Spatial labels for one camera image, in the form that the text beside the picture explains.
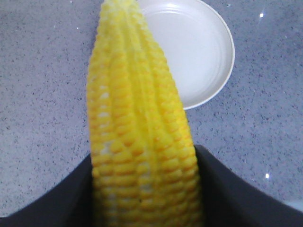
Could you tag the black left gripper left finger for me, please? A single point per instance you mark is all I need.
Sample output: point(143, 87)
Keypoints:
point(68, 204)

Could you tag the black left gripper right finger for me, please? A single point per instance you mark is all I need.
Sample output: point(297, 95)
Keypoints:
point(229, 201)

